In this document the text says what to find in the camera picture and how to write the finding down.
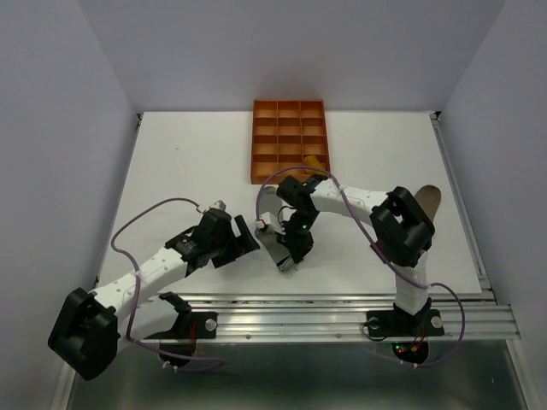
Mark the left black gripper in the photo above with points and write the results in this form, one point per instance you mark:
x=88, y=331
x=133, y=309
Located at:
x=247, y=243

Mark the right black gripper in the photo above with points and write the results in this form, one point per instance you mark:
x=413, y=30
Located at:
x=297, y=245

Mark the grey striped sock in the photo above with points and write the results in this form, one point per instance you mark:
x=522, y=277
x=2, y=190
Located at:
x=270, y=203

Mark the mustard yellow sock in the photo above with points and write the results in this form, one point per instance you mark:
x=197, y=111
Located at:
x=313, y=165

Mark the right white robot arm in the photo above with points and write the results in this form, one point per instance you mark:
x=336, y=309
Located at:
x=398, y=227

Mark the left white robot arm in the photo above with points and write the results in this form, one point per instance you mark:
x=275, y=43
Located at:
x=87, y=331

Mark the orange compartment tray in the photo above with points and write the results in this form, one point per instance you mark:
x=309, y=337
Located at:
x=283, y=132

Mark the taupe maroon-cuffed sock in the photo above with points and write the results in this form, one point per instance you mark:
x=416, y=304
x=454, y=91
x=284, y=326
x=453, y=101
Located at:
x=429, y=200

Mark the aluminium rail frame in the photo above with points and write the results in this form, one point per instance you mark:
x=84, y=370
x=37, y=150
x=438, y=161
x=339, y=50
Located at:
x=294, y=340

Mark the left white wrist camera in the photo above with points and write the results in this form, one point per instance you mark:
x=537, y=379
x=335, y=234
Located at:
x=219, y=205

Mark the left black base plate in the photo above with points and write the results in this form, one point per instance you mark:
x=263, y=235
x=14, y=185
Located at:
x=192, y=325

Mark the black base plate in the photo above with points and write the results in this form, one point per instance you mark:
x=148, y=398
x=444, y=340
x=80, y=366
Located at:
x=397, y=323
x=192, y=325

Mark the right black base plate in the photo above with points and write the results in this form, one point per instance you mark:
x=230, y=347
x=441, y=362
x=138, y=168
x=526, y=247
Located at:
x=397, y=323

